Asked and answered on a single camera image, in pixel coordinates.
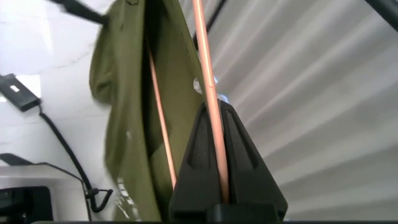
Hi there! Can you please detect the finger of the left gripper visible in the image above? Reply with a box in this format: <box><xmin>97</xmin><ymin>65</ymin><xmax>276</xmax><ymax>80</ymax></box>
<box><xmin>46</xmin><ymin>0</ymin><xmax>109</xmax><ymax>26</ymax></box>

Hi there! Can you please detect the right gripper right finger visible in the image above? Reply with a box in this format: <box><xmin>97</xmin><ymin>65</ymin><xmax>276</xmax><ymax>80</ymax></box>
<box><xmin>219</xmin><ymin>100</ymin><xmax>289</xmax><ymax>222</ymax></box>

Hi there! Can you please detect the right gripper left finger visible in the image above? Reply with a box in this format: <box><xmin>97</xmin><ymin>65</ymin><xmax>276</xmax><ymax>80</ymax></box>
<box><xmin>169</xmin><ymin>102</ymin><xmax>224</xmax><ymax>222</ymax></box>

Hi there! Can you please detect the green printed t-shirt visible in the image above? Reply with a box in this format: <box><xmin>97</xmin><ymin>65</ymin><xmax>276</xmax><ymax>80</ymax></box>
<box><xmin>89</xmin><ymin>0</ymin><xmax>206</xmax><ymax>222</ymax></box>

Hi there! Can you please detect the pink clothes hanger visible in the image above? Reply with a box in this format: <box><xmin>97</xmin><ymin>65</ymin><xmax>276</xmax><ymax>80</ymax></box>
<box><xmin>147</xmin><ymin>0</ymin><xmax>231</xmax><ymax>205</ymax></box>

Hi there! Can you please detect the black clothes rack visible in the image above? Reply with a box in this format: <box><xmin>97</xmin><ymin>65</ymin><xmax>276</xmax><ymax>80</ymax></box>
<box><xmin>192</xmin><ymin>0</ymin><xmax>398</xmax><ymax>50</ymax></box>

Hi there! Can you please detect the black power adapter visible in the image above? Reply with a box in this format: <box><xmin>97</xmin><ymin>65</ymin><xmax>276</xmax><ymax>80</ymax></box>
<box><xmin>0</xmin><ymin>73</ymin><xmax>42</xmax><ymax>113</ymax></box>

